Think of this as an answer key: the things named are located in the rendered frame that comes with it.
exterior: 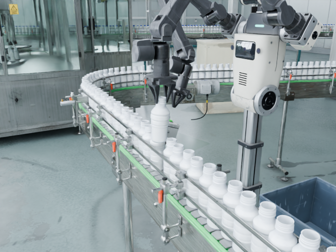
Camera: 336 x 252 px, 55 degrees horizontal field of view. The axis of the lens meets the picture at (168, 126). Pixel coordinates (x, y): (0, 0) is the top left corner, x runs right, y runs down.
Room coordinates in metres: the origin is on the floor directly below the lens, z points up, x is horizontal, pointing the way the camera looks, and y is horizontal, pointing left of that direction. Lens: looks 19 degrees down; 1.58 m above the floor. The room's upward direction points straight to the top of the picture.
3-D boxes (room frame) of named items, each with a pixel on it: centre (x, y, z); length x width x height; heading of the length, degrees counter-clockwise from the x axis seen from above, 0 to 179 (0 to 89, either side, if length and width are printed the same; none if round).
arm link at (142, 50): (1.10, 0.06, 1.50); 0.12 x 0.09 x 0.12; 118
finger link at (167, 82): (1.13, 0.02, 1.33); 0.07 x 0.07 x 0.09; 28
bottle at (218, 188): (0.81, -0.14, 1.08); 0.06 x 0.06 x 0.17
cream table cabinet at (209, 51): (5.61, -1.08, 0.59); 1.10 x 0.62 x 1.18; 99
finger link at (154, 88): (1.12, 0.03, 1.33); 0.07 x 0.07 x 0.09; 28
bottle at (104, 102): (1.75, 0.35, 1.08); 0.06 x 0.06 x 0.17
